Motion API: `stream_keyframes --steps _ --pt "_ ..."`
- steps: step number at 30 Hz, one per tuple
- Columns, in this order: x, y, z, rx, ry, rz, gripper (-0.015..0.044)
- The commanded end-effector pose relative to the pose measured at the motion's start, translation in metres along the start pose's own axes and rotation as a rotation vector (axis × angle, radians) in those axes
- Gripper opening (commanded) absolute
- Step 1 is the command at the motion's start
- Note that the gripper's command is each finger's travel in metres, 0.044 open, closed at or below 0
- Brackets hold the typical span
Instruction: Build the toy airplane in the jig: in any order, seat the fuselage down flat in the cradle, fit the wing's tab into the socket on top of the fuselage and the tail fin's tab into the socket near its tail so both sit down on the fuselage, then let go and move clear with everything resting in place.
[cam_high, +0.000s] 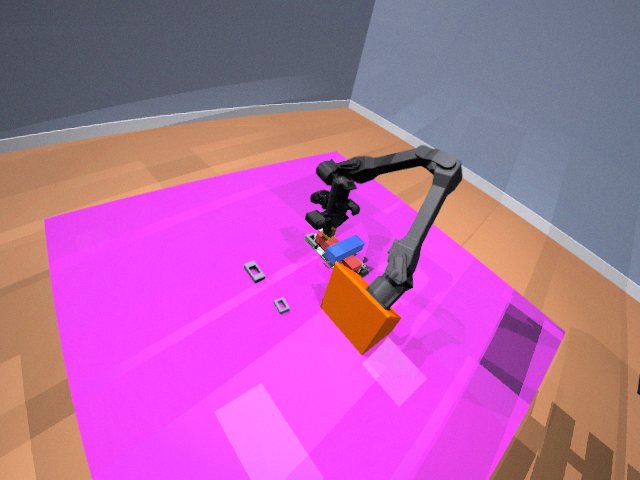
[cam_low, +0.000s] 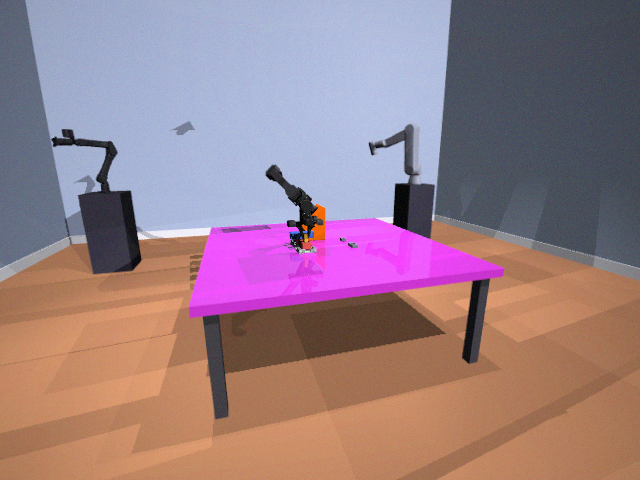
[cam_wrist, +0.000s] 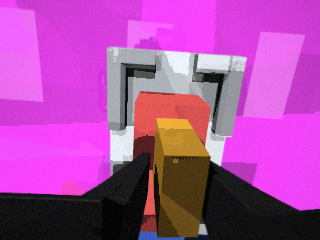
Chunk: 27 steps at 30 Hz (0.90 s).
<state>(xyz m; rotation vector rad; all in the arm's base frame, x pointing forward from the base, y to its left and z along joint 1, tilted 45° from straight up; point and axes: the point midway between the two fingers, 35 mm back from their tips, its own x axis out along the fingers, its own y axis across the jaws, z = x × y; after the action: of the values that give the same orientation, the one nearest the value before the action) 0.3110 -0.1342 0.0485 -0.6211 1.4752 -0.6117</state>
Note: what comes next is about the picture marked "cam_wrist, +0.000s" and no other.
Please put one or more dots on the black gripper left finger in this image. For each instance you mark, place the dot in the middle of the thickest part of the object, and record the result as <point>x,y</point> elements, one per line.
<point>112,210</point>

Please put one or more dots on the yellow rectangular block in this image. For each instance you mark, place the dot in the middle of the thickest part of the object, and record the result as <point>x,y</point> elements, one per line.
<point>180,171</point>

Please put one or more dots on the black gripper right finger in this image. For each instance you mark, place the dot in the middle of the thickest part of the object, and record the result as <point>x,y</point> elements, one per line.
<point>235,210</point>

